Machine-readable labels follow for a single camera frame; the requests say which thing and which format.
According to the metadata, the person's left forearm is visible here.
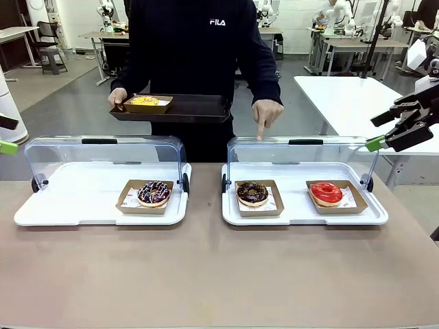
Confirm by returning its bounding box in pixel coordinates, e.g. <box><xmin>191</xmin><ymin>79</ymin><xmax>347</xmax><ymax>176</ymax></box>
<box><xmin>252</xmin><ymin>56</ymin><xmax>284</xmax><ymax>106</ymax></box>

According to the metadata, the person's right hand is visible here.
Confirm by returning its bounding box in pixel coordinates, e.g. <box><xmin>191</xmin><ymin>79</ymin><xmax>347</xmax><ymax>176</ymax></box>
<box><xmin>107</xmin><ymin>87</ymin><xmax>129</xmax><ymax>112</ymax></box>

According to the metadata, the white side table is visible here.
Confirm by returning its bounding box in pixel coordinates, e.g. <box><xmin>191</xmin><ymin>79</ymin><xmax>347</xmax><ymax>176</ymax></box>
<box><xmin>294</xmin><ymin>75</ymin><xmax>439</xmax><ymax>188</ymax></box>

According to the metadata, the person's dark sweater torso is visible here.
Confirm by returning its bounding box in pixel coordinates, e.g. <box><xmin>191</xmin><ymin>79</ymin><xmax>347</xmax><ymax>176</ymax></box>
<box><xmin>110</xmin><ymin>0</ymin><xmax>284</xmax><ymax>164</ymax></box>

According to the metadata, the person's right forearm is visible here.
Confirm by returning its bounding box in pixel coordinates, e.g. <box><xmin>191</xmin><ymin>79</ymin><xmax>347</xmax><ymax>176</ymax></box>
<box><xmin>110</xmin><ymin>58</ymin><xmax>152</xmax><ymax>92</ymax></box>

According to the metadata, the red glazed donut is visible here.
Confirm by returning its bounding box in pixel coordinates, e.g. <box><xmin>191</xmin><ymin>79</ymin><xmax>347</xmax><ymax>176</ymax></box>
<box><xmin>310</xmin><ymin>182</ymin><xmax>344</xmax><ymax>208</ymax></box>

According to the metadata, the black office chair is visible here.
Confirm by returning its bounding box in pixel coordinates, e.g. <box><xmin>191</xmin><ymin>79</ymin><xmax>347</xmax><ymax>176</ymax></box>
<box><xmin>36</xmin><ymin>21</ymin><xmax>63</xmax><ymax>53</ymax></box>

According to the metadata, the white printed paper liner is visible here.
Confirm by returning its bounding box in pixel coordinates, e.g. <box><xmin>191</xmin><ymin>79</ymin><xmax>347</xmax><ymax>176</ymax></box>
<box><xmin>123</xmin><ymin>186</ymin><xmax>171</xmax><ymax>208</ymax></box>
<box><xmin>237</xmin><ymin>186</ymin><xmax>278</xmax><ymax>211</ymax></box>
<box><xmin>309</xmin><ymin>186</ymin><xmax>359</xmax><ymax>208</ymax></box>

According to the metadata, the grey step stool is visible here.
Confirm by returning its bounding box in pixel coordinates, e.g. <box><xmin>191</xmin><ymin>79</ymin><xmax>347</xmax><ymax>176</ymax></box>
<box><xmin>40</xmin><ymin>47</ymin><xmax>69</xmax><ymax>75</ymax></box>

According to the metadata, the purple chocolate sprinkled donut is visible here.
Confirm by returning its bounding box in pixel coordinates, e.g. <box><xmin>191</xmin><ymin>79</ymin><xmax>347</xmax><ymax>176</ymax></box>
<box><xmin>137</xmin><ymin>181</ymin><xmax>171</xmax><ymax>208</ymax></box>

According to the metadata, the person's left hand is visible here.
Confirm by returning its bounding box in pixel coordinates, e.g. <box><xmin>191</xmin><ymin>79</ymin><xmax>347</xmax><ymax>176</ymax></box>
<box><xmin>252</xmin><ymin>99</ymin><xmax>285</xmax><ymax>141</ymax></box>

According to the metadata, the narrow background desk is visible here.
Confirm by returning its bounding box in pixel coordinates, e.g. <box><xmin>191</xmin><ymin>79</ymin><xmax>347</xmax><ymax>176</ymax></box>
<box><xmin>259</xmin><ymin>27</ymin><xmax>285</xmax><ymax>82</ymax></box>

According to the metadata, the black camera stand pole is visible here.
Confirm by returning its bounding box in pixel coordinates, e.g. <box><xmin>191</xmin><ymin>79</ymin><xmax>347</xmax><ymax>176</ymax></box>
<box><xmin>361</xmin><ymin>0</ymin><xmax>392</xmax><ymax>80</ymax></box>

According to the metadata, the clear display case lid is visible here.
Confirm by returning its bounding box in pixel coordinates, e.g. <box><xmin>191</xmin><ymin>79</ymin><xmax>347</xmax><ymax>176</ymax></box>
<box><xmin>24</xmin><ymin>135</ymin><xmax>190</xmax><ymax>195</ymax></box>
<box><xmin>222</xmin><ymin>135</ymin><xmax>380</xmax><ymax>194</ymax></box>

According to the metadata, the dark brown serving tray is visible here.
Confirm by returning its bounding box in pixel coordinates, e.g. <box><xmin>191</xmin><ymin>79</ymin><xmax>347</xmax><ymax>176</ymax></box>
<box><xmin>108</xmin><ymin>93</ymin><xmax>232</xmax><ymax>124</ymax></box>

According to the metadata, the white background desk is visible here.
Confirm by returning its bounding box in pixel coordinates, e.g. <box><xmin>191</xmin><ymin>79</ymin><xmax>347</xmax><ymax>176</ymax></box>
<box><xmin>0</xmin><ymin>26</ymin><xmax>40</xmax><ymax>83</ymax></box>

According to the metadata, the red frosted donut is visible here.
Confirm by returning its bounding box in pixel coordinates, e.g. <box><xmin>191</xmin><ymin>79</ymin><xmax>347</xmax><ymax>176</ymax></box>
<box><xmin>305</xmin><ymin>180</ymin><xmax>369</xmax><ymax>215</ymax></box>

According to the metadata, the yellow frosted donut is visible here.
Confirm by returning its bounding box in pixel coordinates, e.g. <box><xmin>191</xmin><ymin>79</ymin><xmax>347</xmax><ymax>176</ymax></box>
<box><xmin>122</xmin><ymin>95</ymin><xmax>174</xmax><ymax>114</ymax></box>

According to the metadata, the beige top background table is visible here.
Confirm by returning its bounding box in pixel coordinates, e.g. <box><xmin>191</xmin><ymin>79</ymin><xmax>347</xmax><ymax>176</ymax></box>
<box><xmin>307</xmin><ymin>27</ymin><xmax>409</xmax><ymax>82</ymax></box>

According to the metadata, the white cylindrical appliance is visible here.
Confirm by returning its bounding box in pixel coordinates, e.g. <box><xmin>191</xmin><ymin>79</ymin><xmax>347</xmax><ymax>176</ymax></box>
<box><xmin>0</xmin><ymin>64</ymin><xmax>30</xmax><ymax>145</ymax></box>

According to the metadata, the white display case base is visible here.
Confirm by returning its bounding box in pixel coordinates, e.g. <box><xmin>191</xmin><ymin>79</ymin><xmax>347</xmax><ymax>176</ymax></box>
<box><xmin>221</xmin><ymin>162</ymin><xmax>390</xmax><ymax>227</ymax></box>
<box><xmin>14</xmin><ymin>162</ymin><xmax>192</xmax><ymax>227</ymax></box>

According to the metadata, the chocolate sprinkle donut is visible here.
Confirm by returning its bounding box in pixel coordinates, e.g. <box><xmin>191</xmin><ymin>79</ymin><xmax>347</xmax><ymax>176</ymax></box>
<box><xmin>115</xmin><ymin>180</ymin><xmax>175</xmax><ymax>216</ymax></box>

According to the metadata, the yellow sprinkled donut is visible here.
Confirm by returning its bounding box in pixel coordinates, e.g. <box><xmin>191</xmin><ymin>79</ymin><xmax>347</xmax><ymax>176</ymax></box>
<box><xmin>131</xmin><ymin>96</ymin><xmax>166</xmax><ymax>107</ymax></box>

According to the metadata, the chocolate glazed donut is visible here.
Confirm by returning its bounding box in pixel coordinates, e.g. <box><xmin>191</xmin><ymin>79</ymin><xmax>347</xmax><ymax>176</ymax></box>
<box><xmin>236</xmin><ymin>181</ymin><xmax>270</xmax><ymax>208</ymax></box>
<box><xmin>235</xmin><ymin>180</ymin><xmax>285</xmax><ymax>219</ymax></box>

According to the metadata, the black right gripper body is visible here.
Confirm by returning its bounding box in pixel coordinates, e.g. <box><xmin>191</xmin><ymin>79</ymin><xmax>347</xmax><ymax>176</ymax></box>
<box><xmin>416</xmin><ymin>82</ymin><xmax>439</xmax><ymax>139</ymax></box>

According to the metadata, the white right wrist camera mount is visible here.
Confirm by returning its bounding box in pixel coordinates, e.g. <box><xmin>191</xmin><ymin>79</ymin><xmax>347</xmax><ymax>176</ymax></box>
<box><xmin>407</xmin><ymin>36</ymin><xmax>439</xmax><ymax>93</ymax></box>

